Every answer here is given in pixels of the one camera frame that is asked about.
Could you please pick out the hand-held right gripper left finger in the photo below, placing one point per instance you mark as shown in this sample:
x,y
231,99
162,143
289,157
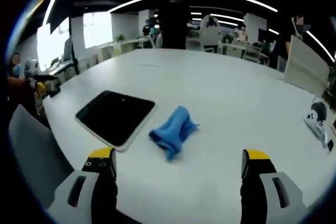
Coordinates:
x,y
78,197

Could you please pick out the small black block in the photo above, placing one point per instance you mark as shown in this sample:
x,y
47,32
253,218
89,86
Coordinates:
x,y
330,144

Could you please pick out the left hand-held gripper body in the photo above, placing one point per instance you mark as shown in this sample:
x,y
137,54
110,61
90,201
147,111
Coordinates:
x,y
31,68

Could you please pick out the white mesh chair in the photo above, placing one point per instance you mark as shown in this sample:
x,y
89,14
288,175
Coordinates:
x,y
307,66

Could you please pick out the blue cleaning cloth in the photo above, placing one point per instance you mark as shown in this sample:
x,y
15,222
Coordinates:
x,y
174,129

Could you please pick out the black pillar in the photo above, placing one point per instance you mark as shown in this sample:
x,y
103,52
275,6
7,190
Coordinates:
x,y
173,27

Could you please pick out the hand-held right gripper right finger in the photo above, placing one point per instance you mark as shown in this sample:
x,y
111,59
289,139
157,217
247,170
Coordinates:
x,y
275,197

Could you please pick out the black pole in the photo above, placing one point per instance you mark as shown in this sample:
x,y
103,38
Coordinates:
x,y
74,51

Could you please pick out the grey chair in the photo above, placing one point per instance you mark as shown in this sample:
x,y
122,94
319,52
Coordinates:
x,y
34,150

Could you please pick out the small black object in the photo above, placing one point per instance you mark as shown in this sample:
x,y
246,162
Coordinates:
x,y
55,90

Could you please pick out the black tray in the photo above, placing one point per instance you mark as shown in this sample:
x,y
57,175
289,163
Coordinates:
x,y
115,117

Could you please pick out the green potted plant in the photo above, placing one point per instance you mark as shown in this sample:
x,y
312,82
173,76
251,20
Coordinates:
x,y
120,38
227,38

